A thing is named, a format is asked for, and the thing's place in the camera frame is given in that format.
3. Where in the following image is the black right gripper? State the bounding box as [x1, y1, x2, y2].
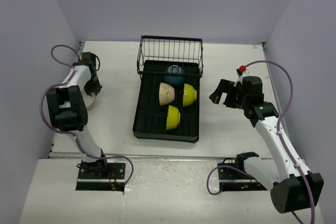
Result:
[209, 79, 249, 110]

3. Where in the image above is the white speckled ceramic bowl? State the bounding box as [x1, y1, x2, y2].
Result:
[84, 94, 97, 110]

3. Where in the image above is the lime green bowl front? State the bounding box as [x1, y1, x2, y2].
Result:
[166, 105, 181, 130]

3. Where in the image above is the lime green bowl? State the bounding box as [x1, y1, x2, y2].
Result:
[166, 105, 181, 130]
[183, 83, 197, 107]

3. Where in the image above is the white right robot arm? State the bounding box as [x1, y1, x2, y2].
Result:
[209, 76, 324, 214]

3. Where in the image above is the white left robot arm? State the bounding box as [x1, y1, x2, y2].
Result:
[46, 52, 109, 178]

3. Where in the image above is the lime green bowl rear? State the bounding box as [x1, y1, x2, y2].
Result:
[183, 83, 197, 107]

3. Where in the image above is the blue ceramic bowl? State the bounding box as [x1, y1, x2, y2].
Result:
[163, 65, 185, 87]

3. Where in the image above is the beige bird painted bowl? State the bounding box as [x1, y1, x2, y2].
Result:
[159, 82, 175, 106]

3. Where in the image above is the black drip tray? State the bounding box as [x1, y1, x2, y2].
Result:
[133, 60, 202, 143]

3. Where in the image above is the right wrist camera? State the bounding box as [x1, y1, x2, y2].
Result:
[236, 65, 251, 78]

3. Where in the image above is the black wire dish rack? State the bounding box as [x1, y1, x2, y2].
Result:
[136, 35, 204, 78]

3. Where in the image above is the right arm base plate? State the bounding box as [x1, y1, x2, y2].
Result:
[218, 168, 267, 191]

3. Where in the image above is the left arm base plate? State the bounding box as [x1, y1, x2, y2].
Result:
[75, 162, 126, 192]

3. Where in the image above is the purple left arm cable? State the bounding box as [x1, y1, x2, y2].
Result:
[38, 45, 135, 192]

